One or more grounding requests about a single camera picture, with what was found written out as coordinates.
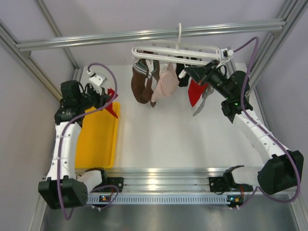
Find aluminium top crossbar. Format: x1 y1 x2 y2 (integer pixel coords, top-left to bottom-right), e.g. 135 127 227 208
16 18 286 51

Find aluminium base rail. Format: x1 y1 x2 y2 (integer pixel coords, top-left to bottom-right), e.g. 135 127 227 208
39 167 300 193

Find slotted grey cable duct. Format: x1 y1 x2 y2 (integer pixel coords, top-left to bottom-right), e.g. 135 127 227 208
87 194 243 205

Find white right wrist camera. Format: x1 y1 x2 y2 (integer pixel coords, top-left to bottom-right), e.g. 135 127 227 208
220 47 234 61

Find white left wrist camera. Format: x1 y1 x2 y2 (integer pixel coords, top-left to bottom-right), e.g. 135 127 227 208
87 71 107 94

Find maroon striped brown sock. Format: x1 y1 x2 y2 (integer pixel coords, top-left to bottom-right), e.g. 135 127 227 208
142 59 160 108
131 59 148 104

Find red santa sock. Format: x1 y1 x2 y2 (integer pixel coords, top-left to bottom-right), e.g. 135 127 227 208
188 79 208 107
105 88 118 118

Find yellow plastic tray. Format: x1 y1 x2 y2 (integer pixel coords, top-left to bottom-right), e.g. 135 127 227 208
75 102 120 169

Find black sock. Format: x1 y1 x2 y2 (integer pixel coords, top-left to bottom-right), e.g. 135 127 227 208
188 57 202 65
176 63 190 87

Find grey sock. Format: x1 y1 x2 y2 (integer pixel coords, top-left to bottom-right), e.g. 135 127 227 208
193 87 214 116

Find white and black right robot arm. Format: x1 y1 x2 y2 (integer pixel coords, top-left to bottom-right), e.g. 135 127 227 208
184 60 304 195

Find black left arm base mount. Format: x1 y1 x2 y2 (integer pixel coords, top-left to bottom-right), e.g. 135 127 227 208
95 177 124 193

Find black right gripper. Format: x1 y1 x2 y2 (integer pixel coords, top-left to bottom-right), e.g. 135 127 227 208
185 60 232 100

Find aluminium left frame post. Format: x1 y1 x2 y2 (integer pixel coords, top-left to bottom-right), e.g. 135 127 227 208
0 22 75 113

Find white plastic clip hanger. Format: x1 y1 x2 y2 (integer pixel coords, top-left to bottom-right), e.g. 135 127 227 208
131 23 221 71

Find aluminium right frame post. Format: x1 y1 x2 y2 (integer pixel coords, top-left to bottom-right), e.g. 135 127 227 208
246 0 308 98

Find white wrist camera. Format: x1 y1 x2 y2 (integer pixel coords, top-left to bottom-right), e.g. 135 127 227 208
220 47 234 61
87 71 107 94

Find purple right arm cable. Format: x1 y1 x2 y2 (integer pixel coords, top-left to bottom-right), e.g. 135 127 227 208
233 36 303 202

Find pink sock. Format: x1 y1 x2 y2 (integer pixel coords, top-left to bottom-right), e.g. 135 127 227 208
151 63 179 103

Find aluminium frame post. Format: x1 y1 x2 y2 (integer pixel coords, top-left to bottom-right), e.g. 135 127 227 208
0 22 75 113
246 0 308 98

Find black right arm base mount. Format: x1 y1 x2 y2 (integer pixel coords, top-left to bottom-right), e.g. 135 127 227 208
208 177 254 194

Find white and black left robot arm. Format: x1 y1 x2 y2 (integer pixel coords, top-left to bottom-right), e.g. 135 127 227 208
38 80 115 210

